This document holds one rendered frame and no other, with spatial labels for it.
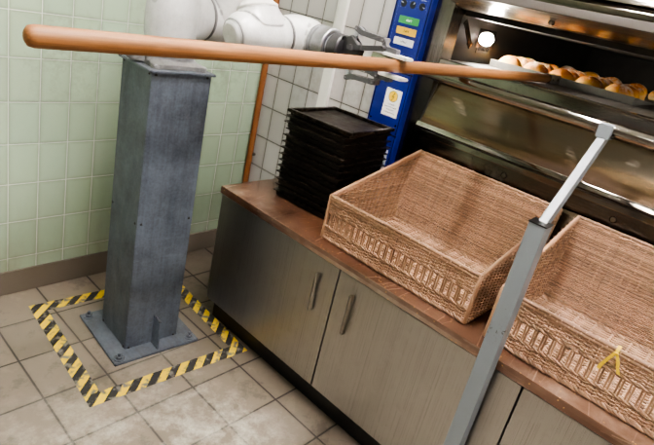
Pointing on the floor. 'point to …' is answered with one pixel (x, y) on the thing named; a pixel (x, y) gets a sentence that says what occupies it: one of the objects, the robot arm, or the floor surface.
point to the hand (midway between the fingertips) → (395, 66)
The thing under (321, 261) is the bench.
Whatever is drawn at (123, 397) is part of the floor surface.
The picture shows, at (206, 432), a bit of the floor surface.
